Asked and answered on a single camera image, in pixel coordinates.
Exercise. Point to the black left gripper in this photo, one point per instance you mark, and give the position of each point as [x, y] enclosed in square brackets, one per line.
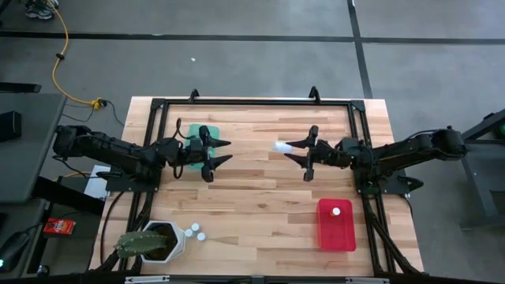
[195, 152]

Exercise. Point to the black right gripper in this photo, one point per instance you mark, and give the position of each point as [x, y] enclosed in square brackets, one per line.
[331, 155]

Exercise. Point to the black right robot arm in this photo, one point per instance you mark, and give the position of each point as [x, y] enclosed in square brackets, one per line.
[410, 152]

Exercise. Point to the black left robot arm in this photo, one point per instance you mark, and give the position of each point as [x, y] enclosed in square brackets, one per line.
[110, 152]

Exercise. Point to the teal translucent plastic bin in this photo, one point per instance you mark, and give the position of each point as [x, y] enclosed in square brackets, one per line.
[193, 131]

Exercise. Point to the red translucent plastic bin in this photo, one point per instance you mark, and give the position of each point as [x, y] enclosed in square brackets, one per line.
[335, 236]

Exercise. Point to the white hexagonal planter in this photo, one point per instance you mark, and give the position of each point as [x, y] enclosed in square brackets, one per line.
[179, 240]

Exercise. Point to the green cactus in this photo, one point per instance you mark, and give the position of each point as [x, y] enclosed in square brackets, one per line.
[138, 242]

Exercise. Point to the white paper sheet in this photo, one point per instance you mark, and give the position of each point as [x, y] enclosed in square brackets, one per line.
[94, 183]

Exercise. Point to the black stand beam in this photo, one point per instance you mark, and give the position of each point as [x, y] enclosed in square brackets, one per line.
[67, 195]

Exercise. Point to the red snack box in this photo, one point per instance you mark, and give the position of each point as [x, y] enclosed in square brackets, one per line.
[59, 226]

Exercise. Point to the grey metal stand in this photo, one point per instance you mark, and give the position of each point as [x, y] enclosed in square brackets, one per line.
[477, 177]

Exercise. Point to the grey desk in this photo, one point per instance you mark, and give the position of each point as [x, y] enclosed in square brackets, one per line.
[31, 158]

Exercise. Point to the black desk bar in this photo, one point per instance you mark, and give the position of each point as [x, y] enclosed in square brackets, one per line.
[19, 87]

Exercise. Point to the black pouch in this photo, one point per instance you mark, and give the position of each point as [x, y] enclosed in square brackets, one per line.
[10, 126]

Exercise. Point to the black round knob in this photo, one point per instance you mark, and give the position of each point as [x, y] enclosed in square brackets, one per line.
[42, 270]

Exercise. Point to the black computer mouse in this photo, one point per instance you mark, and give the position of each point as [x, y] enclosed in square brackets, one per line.
[13, 248]

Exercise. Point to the person's shoe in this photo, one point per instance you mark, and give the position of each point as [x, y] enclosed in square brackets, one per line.
[39, 11]

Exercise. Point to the black aluminium table frame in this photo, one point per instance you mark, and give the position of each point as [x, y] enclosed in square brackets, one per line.
[256, 102]

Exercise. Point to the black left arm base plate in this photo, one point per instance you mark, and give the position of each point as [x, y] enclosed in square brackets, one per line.
[126, 184]

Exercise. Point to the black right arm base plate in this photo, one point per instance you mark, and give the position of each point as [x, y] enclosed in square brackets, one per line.
[398, 185]

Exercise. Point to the silver metal bracket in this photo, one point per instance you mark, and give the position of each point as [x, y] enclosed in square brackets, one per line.
[367, 280]
[146, 279]

